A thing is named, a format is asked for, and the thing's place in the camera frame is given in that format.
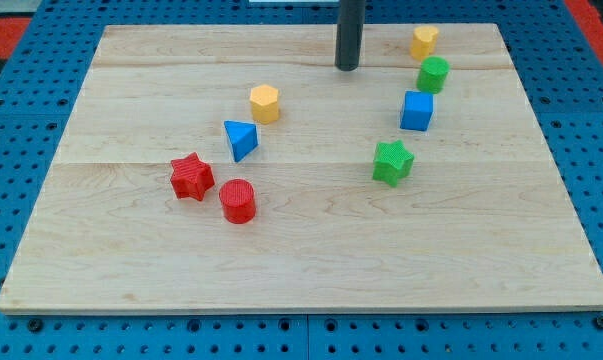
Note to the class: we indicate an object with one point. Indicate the red star block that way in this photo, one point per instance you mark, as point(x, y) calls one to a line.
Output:
point(191, 177)

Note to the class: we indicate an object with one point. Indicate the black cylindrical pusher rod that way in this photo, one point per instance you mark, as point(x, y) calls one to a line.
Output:
point(350, 22)

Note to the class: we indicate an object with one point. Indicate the yellow hexagon block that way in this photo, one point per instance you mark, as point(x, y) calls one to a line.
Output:
point(264, 100)

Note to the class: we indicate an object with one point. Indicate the light wooden board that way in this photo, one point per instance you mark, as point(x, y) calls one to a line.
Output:
point(482, 224)

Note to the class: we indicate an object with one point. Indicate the red cylinder block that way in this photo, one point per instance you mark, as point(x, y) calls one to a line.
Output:
point(237, 197)

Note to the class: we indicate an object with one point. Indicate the blue cube block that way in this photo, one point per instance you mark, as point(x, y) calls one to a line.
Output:
point(417, 111)

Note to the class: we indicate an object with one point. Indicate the green cylinder block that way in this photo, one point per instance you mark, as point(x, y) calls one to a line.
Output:
point(432, 75)

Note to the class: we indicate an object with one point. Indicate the green star block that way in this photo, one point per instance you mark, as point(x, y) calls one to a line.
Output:
point(392, 162)

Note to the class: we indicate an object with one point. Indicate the blue triangle block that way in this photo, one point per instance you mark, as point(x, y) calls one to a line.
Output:
point(242, 137)

